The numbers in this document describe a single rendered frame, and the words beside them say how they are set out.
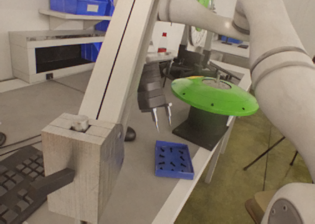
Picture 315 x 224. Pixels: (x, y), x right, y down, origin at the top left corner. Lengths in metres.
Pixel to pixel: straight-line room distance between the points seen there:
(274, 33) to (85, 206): 0.36
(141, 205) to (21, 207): 0.23
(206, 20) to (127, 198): 0.44
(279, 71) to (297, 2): 5.07
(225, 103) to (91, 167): 0.53
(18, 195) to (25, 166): 0.08
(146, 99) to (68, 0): 0.72
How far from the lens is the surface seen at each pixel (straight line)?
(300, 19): 5.37
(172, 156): 0.64
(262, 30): 0.41
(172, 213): 0.51
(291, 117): 0.32
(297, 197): 0.24
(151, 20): 0.35
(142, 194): 0.53
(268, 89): 0.33
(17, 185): 0.55
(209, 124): 0.76
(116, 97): 0.24
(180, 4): 0.54
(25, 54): 1.07
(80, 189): 0.23
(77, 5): 1.10
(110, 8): 1.26
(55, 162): 0.22
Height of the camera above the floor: 1.30
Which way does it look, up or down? 23 degrees down
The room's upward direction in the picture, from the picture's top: 9 degrees clockwise
